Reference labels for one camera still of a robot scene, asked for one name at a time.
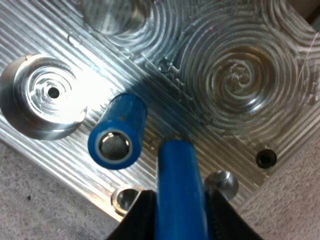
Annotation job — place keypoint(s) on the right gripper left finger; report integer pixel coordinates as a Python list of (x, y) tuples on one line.
[(135, 220)]

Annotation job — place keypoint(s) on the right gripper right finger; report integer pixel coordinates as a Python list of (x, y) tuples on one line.
[(230, 222)]

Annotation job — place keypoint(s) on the bright blue cylinder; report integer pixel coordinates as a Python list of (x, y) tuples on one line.
[(122, 120), (180, 187)]

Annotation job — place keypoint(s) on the metal plate on aluminium frame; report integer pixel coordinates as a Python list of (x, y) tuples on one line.
[(225, 75)]

